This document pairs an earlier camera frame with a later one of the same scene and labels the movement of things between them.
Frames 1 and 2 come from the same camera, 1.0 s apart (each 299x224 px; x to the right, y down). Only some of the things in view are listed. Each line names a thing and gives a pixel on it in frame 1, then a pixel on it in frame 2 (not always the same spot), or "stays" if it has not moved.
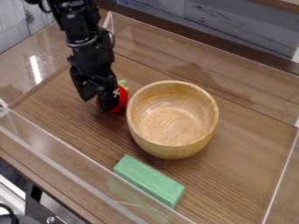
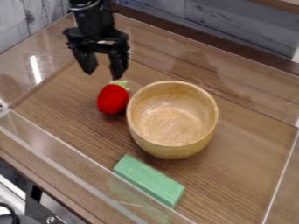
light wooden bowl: x=172 y=115 stays
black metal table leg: x=39 y=207 stays
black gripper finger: x=84 y=85 -> x=87 y=59
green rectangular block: x=153 y=183 stays
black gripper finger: x=107 y=94 -> x=117 y=62
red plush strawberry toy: x=123 y=98 stays
